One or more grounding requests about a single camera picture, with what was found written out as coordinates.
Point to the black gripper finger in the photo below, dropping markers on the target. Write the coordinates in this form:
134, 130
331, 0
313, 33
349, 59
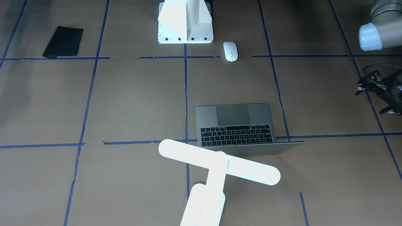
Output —
360, 90
391, 110

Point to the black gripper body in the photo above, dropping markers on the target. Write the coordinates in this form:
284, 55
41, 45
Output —
390, 90

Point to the grey laptop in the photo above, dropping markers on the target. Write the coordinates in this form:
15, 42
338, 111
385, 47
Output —
239, 130

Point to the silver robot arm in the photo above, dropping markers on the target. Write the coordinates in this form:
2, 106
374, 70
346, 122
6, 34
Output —
383, 31

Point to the white computer mouse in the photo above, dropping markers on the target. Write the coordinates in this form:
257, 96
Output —
230, 50

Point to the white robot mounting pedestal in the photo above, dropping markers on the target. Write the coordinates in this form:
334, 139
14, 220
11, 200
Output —
185, 21

